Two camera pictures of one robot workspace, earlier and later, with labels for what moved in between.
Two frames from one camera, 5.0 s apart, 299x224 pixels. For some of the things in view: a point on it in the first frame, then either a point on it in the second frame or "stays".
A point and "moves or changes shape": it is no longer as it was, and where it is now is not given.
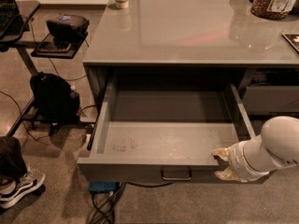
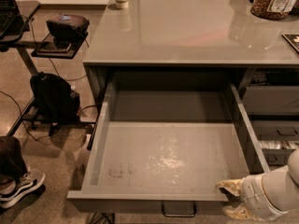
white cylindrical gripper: (238, 162) to (251, 192)
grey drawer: (162, 132) moves or changes shape
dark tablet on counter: (292, 38) stays
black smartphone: (53, 47) stays
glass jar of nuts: (275, 2) stays
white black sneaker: (10, 189) stays
